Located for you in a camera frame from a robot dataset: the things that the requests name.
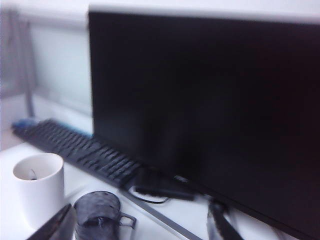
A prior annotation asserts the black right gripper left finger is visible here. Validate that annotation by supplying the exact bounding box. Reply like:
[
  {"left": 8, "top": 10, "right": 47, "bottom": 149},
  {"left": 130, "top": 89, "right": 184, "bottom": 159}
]
[{"left": 26, "top": 203, "right": 76, "bottom": 240}]

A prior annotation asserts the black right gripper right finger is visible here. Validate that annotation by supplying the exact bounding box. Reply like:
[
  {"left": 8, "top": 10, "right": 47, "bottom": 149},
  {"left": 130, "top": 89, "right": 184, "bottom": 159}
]
[{"left": 206, "top": 198, "right": 241, "bottom": 240}]

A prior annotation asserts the black translucent cup with handle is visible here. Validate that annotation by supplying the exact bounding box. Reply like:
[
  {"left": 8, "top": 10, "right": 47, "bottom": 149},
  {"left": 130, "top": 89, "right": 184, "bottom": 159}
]
[{"left": 73, "top": 191, "right": 137, "bottom": 240}]

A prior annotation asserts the white tall cup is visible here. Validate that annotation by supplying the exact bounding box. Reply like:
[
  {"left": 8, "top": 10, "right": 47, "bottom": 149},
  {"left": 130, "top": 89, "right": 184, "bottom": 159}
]
[{"left": 12, "top": 152, "right": 65, "bottom": 230}]

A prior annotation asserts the white raised board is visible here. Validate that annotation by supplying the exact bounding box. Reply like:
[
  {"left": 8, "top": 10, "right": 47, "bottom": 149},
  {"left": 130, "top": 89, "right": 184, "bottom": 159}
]
[{"left": 0, "top": 143, "right": 283, "bottom": 240}]

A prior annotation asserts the silver monitor stand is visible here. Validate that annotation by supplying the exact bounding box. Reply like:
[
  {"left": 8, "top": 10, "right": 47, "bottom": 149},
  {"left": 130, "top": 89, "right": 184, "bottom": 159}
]
[{"left": 119, "top": 189, "right": 199, "bottom": 240}]

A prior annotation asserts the black keyboard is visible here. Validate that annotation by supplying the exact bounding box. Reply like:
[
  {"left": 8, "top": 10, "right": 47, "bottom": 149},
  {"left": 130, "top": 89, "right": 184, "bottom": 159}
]
[{"left": 12, "top": 119, "right": 142, "bottom": 188}]

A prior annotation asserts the small blue object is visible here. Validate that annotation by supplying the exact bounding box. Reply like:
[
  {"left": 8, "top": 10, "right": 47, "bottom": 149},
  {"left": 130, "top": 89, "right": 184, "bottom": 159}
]
[{"left": 11, "top": 119, "right": 39, "bottom": 129}]

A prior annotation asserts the black computer monitor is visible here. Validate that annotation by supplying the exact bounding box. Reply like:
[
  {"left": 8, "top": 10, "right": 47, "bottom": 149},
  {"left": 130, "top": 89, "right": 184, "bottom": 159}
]
[{"left": 87, "top": 3, "right": 320, "bottom": 240}]

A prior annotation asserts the grey office partition panel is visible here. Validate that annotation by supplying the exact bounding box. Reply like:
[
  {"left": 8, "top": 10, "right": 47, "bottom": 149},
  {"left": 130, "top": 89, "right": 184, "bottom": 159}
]
[{"left": 0, "top": 7, "right": 94, "bottom": 126}]

